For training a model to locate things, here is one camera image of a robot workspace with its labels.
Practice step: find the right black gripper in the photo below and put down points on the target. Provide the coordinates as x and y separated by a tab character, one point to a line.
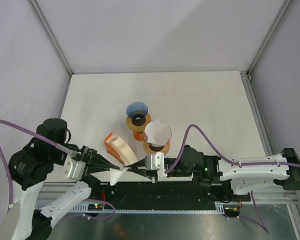
143	172

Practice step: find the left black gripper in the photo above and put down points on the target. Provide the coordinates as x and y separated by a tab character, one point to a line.
90	155

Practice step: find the coffee filter pack orange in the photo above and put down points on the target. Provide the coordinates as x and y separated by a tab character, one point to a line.
120	150

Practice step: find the orange glass carafe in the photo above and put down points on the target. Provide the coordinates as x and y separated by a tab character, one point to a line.
139	136

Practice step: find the white paper coffee filter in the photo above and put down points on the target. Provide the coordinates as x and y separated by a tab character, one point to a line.
157	133

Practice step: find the blue glass dripper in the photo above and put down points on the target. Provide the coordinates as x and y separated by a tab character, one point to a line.
136	110

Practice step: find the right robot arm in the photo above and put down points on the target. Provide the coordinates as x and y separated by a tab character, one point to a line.
239	176

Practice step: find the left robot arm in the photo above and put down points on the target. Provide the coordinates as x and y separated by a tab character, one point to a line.
27	170

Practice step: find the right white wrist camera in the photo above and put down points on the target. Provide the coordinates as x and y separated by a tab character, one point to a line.
156	164

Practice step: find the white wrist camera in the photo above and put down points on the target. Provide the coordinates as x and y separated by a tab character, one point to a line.
73	169
156	164

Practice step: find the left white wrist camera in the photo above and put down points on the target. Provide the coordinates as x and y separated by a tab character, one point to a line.
73	169

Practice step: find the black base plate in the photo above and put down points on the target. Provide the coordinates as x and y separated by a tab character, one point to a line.
164	193

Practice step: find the grey cable duct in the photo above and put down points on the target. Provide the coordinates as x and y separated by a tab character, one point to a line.
180	208

